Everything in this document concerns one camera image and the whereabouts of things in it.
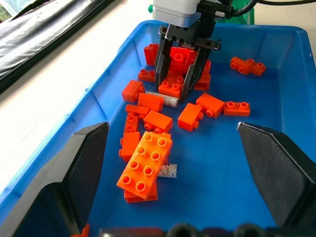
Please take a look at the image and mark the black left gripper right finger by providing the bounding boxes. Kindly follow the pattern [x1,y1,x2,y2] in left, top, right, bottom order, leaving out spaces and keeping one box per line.
[236,121,316,227]

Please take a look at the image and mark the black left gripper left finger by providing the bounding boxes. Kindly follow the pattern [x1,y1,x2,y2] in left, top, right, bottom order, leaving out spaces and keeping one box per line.
[0,121,110,237]

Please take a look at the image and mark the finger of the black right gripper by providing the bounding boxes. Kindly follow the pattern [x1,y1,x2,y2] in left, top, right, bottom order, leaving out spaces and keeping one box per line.
[181,47,211,103]
[154,39,175,93]

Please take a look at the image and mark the blue plastic bin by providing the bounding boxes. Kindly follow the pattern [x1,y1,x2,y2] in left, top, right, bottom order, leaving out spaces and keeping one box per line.
[0,20,316,237]

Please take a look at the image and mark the orange toy brick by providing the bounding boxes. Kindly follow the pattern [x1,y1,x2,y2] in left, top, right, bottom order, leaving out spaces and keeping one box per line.
[193,60,212,91]
[118,131,142,163]
[124,114,140,134]
[144,43,160,66]
[125,104,150,119]
[223,101,251,117]
[121,79,146,103]
[123,170,159,204]
[230,56,268,77]
[137,69,157,82]
[158,76,185,98]
[177,103,204,133]
[143,110,174,133]
[137,92,165,112]
[196,92,226,119]
[71,223,91,237]

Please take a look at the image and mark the large hollow orange brick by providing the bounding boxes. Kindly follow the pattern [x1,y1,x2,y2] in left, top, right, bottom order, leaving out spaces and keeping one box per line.
[168,46,198,75]

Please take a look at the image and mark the white AA battery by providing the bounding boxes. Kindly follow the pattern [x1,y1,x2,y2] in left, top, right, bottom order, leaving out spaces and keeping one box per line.
[145,90,179,108]
[158,162,178,179]

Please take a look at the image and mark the large orange eight-stud brick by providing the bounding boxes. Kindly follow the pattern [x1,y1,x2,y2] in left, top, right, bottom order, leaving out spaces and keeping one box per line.
[116,131,173,199]

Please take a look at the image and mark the black plastic sheet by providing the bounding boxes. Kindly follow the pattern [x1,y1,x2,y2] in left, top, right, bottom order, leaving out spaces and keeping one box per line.
[0,0,117,95]

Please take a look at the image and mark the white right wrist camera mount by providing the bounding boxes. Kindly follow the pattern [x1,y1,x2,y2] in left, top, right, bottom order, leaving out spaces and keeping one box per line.
[152,0,202,28]

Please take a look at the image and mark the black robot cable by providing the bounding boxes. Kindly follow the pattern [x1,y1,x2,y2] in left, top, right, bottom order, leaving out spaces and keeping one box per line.
[215,0,316,19]

